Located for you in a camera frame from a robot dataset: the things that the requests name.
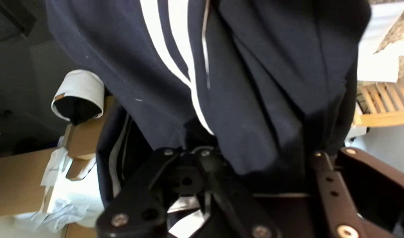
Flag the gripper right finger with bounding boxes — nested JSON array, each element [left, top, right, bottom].
[[309, 146, 404, 238]]

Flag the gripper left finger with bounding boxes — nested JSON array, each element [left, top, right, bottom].
[[96, 146, 282, 238]]

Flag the brown cardboard box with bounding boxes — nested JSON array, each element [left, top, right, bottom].
[[0, 148, 70, 219]]

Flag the dark blue white-striped jacket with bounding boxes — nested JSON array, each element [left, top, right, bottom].
[[45, 0, 372, 208]]

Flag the crumpled white paper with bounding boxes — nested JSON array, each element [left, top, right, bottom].
[[15, 147, 105, 232]]

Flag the wooden slatted rack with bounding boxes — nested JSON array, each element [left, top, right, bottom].
[[352, 78, 404, 128]]

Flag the white paper roll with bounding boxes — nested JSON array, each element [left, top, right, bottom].
[[51, 69, 105, 122]]

